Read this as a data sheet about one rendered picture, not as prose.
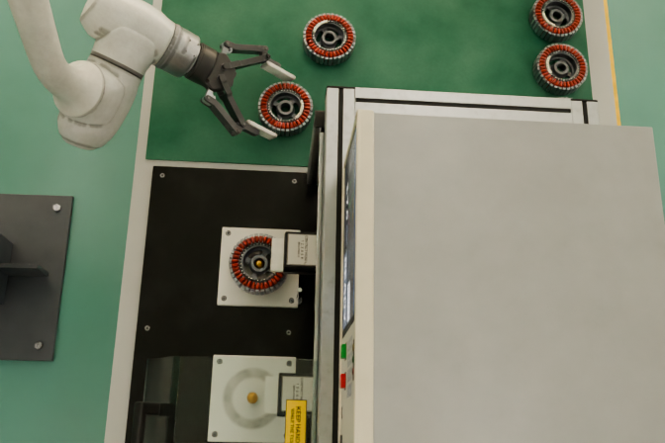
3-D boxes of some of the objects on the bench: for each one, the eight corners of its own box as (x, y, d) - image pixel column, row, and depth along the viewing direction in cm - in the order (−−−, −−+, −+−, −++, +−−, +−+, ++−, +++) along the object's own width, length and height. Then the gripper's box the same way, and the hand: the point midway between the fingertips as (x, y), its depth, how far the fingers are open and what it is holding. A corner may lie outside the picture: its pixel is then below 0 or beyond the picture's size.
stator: (251, 129, 156) (250, 122, 153) (266, 82, 160) (266, 74, 157) (304, 143, 156) (305, 136, 153) (318, 96, 160) (319, 88, 156)
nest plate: (217, 306, 142) (217, 304, 141) (223, 228, 147) (222, 226, 146) (297, 308, 143) (297, 307, 142) (300, 231, 148) (300, 229, 147)
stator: (227, 294, 142) (226, 290, 138) (232, 235, 145) (231, 230, 142) (287, 297, 143) (287, 293, 139) (290, 239, 146) (291, 234, 143)
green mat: (145, 159, 153) (144, 159, 153) (172, -91, 172) (171, -92, 172) (600, 180, 159) (601, 180, 159) (576, -63, 179) (576, -64, 179)
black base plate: (119, 514, 132) (117, 515, 129) (154, 169, 152) (152, 165, 150) (388, 519, 135) (390, 520, 133) (387, 179, 155) (389, 176, 153)
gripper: (177, 110, 139) (274, 158, 149) (219, -2, 147) (308, 51, 157) (162, 120, 145) (256, 165, 155) (203, 11, 154) (290, 61, 163)
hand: (278, 105), depth 156 cm, fingers open, 13 cm apart
